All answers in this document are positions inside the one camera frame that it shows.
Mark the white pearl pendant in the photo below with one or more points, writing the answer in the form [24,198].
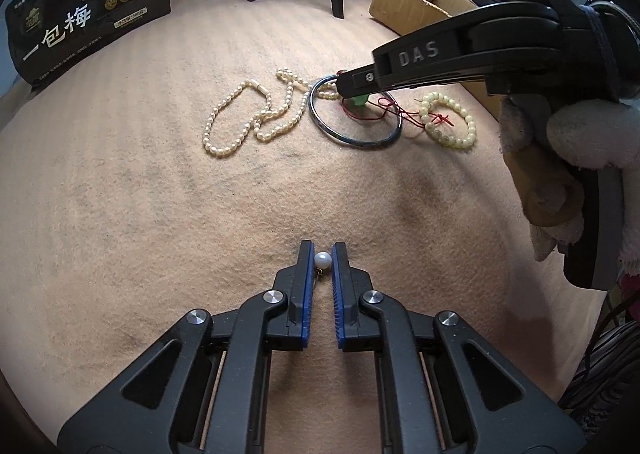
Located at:
[322,261]

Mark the person's right hand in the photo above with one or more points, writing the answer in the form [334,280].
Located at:
[545,173]

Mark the black printed box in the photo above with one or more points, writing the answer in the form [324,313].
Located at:
[75,13]

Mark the beige blanket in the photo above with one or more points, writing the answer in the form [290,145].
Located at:
[150,214]

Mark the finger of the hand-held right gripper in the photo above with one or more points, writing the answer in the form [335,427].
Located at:
[355,81]

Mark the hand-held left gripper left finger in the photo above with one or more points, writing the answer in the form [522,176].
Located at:
[306,294]

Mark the dark blue bangle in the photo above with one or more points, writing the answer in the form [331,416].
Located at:
[311,106]

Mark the striped dark cloth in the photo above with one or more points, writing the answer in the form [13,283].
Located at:
[605,374]

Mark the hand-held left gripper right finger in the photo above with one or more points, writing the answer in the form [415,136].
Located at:
[338,294]

